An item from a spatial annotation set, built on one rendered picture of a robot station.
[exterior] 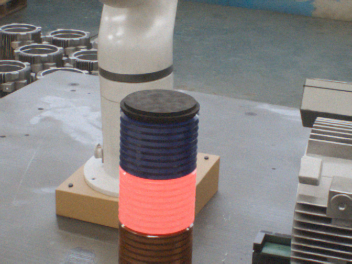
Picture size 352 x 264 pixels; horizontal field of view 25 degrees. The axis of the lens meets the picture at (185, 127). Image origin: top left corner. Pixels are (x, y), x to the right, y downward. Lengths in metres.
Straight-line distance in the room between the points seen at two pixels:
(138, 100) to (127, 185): 0.06
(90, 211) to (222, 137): 0.47
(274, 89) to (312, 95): 3.53
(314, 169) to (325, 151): 0.03
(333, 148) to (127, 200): 0.32
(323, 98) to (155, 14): 0.31
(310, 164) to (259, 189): 0.62
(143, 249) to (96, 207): 0.68
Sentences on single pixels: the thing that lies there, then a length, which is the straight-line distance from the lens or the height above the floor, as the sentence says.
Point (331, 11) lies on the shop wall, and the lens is 6.58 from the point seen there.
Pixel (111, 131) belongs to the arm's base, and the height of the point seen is 0.95.
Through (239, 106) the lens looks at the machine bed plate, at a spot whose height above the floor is 0.80.
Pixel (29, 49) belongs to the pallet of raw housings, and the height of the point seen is 0.54.
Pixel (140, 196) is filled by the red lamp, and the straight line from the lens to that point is 0.60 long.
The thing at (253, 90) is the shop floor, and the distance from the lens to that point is 4.61.
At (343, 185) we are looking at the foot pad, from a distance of 0.83.
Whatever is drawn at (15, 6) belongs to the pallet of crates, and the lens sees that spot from 6.49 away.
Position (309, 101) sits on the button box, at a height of 1.06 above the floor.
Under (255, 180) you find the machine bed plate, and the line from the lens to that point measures 1.48.
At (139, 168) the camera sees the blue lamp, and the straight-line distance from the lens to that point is 0.59.
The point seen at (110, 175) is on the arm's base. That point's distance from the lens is 1.32.
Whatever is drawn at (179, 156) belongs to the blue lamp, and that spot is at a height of 1.18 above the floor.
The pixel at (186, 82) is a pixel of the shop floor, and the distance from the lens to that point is 4.68.
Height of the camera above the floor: 1.41
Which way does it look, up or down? 21 degrees down
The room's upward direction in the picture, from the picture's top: 3 degrees clockwise
